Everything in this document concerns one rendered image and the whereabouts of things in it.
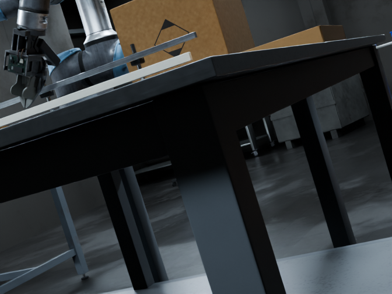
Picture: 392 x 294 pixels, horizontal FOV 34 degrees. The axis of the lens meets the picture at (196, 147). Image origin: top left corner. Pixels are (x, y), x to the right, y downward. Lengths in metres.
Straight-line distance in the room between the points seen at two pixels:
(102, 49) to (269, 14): 6.67
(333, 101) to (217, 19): 5.64
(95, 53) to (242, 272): 1.45
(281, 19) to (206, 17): 6.86
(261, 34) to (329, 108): 1.80
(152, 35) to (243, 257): 1.19
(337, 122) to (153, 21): 5.67
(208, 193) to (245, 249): 0.07
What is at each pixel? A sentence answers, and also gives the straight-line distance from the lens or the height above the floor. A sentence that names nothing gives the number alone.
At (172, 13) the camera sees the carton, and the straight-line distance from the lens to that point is 1.78.
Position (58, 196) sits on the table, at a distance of 3.99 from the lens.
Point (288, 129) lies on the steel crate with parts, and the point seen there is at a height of 0.23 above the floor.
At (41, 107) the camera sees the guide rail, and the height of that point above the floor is 0.91.
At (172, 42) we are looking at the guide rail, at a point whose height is 0.95.
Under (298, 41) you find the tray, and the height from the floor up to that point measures 0.85.
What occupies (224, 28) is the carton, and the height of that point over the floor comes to 0.97.
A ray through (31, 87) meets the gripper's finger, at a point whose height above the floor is 0.97.
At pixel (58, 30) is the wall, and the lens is 8.30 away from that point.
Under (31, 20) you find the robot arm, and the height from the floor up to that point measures 1.12.
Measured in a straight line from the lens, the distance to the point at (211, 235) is 0.68.
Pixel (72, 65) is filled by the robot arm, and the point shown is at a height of 1.03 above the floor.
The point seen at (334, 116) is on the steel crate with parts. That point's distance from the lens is 7.35.
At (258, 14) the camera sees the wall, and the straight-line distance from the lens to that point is 8.70.
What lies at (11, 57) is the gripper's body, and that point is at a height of 1.05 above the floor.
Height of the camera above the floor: 0.79
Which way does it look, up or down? 3 degrees down
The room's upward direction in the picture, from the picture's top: 17 degrees counter-clockwise
